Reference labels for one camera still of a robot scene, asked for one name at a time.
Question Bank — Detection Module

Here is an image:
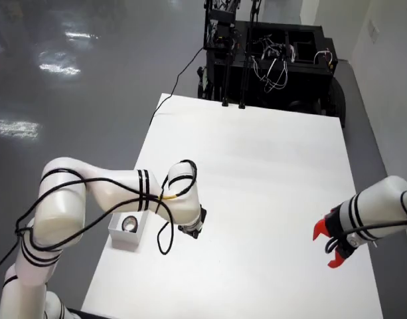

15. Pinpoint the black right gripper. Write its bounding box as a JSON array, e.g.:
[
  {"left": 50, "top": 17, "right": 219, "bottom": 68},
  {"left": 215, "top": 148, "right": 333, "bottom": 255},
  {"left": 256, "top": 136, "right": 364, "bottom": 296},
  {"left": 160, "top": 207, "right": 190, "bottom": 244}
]
[{"left": 311, "top": 205, "right": 357, "bottom": 269}]

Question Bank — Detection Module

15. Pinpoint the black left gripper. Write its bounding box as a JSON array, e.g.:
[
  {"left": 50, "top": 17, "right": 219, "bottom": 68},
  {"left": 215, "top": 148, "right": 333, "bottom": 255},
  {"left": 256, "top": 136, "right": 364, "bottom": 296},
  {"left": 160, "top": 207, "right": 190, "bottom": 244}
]
[{"left": 182, "top": 205, "right": 208, "bottom": 241}]

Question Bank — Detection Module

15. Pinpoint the black electrical tape roll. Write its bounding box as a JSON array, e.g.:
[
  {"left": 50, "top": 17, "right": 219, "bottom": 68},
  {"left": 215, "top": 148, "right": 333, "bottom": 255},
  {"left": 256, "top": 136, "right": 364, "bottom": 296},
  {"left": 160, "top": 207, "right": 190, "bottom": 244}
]
[{"left": 120, "top": 215, "right": 139, "bottom": 234}]

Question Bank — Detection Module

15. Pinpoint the white rectangular bin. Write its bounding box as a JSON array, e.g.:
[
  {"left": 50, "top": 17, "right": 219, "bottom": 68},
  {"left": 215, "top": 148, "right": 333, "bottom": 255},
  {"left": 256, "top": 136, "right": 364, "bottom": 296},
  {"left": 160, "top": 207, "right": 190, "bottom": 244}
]
[{"left": 108, "top": 211, "right": 151, "bottom": 253}]

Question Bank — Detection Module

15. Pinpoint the black stand pole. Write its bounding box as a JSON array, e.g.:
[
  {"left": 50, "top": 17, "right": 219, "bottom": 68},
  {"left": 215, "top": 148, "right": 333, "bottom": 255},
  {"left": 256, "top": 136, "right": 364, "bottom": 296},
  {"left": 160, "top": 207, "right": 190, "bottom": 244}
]
[
  {"left": 237, "top": 0, "right": 261, "bottom": 111},
  {"left": 220, "top": 46, "right": 233, "bottom": 108}
]

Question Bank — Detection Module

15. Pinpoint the black equipment cart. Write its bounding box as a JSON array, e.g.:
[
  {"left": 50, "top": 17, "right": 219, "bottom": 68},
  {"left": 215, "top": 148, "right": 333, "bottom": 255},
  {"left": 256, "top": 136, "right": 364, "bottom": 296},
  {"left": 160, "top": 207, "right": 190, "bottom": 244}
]
[{"left": 196, "top": 19, "right": 347, "bottom": 129}]

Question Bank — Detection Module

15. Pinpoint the black electronics rack box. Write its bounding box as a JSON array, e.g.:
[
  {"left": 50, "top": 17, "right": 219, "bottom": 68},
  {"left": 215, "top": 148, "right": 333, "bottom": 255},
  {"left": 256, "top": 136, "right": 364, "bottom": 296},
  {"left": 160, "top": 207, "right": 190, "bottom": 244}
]
[{"left": 203, "top": 0, "right": 240, "bottom": 53}]

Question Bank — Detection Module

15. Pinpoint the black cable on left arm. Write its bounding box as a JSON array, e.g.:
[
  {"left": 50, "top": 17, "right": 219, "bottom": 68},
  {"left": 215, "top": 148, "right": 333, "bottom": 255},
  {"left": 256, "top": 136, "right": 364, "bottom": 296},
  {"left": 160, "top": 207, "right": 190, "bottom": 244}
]
[{"left": 15, "top": 159, "right": 199, "bottom": 257}]

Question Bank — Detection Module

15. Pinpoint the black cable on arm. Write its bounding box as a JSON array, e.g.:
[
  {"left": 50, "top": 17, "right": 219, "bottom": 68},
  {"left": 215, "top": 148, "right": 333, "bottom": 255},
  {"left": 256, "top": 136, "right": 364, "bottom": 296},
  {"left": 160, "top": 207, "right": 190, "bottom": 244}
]
[
  {"left": 15, "top": 159, "right": 199, "bottom": 257},
  {"left": 323, "top": 220, "right": 407, "bottom": 255}
]

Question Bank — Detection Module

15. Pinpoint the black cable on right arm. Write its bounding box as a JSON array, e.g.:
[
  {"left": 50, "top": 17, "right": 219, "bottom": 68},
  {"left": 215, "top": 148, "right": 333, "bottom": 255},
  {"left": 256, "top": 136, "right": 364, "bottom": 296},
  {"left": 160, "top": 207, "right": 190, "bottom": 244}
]
[{"left": 323, "top": 220, "right": 407, "bottom": 255}]

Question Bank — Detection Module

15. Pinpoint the thin black floor cable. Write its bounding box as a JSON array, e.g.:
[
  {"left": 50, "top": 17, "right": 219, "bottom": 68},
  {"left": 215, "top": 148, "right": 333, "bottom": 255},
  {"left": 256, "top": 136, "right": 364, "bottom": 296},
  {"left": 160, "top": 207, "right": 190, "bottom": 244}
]
[{"left": 151, "top": 48, "right": 204, "bottom": 126}]

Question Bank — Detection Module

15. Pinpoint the white wire bundle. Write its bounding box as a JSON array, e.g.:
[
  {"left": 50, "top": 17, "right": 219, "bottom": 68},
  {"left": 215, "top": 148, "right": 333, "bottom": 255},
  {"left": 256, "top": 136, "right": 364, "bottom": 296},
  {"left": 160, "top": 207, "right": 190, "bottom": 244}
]
[{"left": 250, "top": 36, "right": 291, "bottom": 94}]

